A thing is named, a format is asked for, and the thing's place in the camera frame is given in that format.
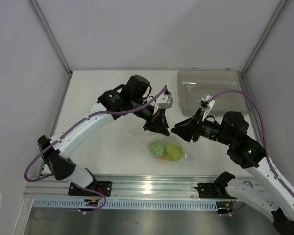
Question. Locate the clear plastic food container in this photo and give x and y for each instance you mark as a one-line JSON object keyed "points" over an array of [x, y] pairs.
{"points": [[193, 85]]}

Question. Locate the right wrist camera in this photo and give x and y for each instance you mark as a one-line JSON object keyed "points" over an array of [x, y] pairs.
{"points": [[207, 104]]}

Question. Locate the left aluminium frame post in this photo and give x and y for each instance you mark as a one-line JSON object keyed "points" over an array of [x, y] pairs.
{"points": [[49, 34]]}

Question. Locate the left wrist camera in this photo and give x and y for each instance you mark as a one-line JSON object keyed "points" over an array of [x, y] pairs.
{"points": [[164, 101]]}

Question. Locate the slotted white cable duct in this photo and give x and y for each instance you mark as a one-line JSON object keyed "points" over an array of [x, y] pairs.
{"points": [[193, 205]]}

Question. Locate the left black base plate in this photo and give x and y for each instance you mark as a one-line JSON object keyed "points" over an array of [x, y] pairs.
{"points": [[102, 187]]}

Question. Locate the clear zip top bag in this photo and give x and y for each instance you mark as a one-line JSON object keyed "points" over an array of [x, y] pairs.
{"points": [[145, 138]]}

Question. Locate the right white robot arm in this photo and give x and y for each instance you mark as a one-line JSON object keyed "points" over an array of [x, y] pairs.
{"points": [[278, 203]]}

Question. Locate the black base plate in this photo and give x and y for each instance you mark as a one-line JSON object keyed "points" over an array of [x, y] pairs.
{"points": [[102, 187], [211, 191]]}

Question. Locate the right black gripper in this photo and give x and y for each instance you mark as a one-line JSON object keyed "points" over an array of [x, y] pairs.
{"points": [[186, 128]]}

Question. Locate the round green lime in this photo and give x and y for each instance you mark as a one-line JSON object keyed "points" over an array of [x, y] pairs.
{"points": [[157, 148]]}

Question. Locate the green pear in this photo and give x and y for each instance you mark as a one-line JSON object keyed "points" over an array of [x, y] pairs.
{"points": [[174, 152]]}

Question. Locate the orange fruit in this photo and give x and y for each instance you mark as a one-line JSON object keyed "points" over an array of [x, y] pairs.
{"points": [[164, 157]]}

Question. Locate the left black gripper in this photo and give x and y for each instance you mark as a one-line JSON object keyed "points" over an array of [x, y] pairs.
{"points": [[159, 124]]}

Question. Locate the right aluminium frame post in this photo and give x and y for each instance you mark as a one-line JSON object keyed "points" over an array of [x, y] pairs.
{"points": [[273, 21]]}

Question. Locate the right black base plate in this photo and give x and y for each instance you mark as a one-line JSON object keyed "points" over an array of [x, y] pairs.
{"points": [[211, 191]]}

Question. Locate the aluminium mounting rail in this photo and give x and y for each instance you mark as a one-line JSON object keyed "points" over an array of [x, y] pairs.
{"points": [[132, 187]]}

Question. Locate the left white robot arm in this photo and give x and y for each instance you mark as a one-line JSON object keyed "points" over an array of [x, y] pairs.
{"points": [[58, 149]]}

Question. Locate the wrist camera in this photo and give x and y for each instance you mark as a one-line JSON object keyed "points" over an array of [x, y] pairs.
{"points": [[207, 104], [164, 101]]}

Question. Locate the aluminium frame post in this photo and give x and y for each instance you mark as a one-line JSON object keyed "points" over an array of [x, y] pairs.
{"points": [[273, 21], [49, 34]]}

